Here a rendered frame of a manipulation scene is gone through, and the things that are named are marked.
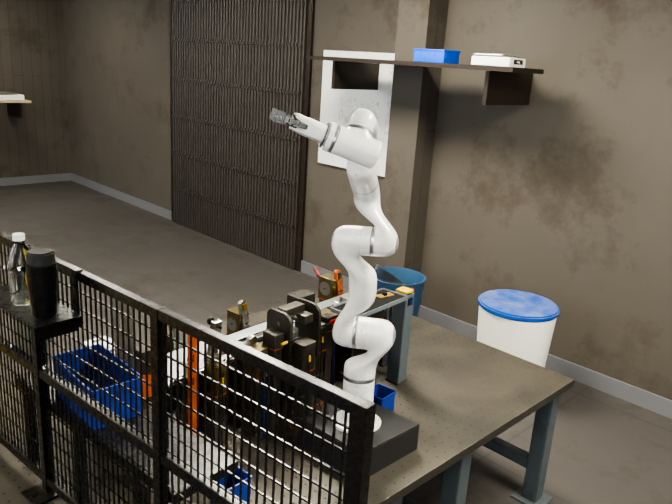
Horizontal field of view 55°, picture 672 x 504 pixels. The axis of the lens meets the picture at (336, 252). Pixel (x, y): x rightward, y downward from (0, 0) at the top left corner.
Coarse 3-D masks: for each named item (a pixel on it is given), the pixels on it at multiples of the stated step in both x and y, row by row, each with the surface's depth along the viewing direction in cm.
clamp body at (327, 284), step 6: (324, 276) 336; (330, 276) 337; (324, 282) 335; (330, 282) 332; (336, 282) 332; (342, 282) 336; (318, 288) 339; (324, 288) 335; (330, 288) 333; (318, 294) 339; (324, 294) 336; (330, 294) 334
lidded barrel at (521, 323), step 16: (480, 304) 433; (496, 304) 430; (512, 304) 432; (528, 304) 434; (544, 304) 436; (480, 320) 437; (496, 320) 421; (512, 320) 415; (528, 320) 412; (544, 320) 414; (480, 336) 439; (496, 336) 424; (512, 336) 418; (528, 336) 417; (544, 336) 421; (512, 352) 422; (528, 352) 421; (544, 352) 428
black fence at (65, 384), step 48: (0, 240) 202; (96, 288) 169; (0, 336) 219; (96, 336) 175; (192, 336) 145; (0, 384) 226; (48, 384) 201; (96, 384) 182; (0, 432) 236; (48, 432) 208; (96, 432) 185; (48, 480) 212; (144, 480) 173; (192, 480) 156; (240, 480) 144
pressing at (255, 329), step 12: (324, 300) 320; (264, 324) 286; (228, 336) 272; (240, 336) 272; (180, 348) 259; (168, 360) 247; (180, 360) 248; (168, 372) 238; (180, 372) 239; (168, 384) 230
